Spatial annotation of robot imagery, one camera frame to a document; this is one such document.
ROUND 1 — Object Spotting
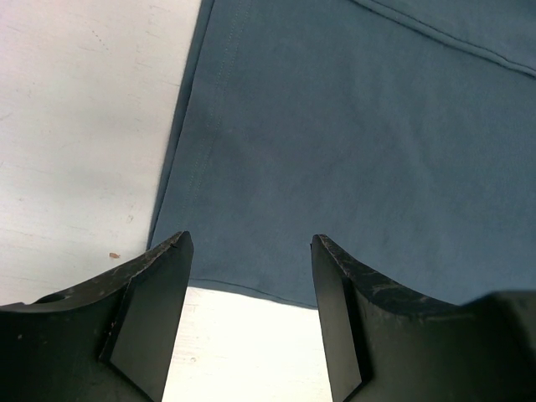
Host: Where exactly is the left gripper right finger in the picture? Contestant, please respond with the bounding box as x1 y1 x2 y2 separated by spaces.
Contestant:
311 235 535 401

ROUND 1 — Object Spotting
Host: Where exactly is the blue t shirt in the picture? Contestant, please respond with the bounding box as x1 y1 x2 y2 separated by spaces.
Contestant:
149 0 535 307

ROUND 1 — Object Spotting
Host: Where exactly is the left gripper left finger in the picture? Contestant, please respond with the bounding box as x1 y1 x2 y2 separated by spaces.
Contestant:
1 232 193 401

